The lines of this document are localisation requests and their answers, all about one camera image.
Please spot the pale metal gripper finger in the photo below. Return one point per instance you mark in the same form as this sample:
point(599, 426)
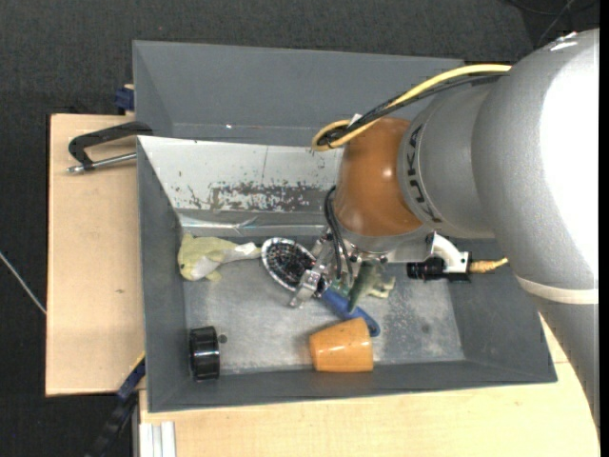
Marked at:
point(315, 278)
point(300, 297)

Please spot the dark green toy animal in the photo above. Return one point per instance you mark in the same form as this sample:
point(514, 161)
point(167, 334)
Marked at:
point(361, 284)

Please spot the grey metal bin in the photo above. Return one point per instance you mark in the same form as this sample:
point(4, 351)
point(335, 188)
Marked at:
point(266, 303)

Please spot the orange cup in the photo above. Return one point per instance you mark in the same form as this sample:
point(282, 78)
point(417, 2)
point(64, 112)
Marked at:
point(342, 348)

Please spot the yellow-green toy animal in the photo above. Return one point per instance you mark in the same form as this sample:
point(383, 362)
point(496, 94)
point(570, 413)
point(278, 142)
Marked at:
point(202, 252)

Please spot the black round cap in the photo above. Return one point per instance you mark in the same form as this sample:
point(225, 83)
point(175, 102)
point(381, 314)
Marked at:
point(204, 352)

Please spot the pale wood flat board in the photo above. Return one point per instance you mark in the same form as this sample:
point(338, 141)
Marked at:
point(90, 264)

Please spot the black cylinder on white bracket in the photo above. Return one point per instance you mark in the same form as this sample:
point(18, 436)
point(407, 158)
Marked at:
point(428, 268)

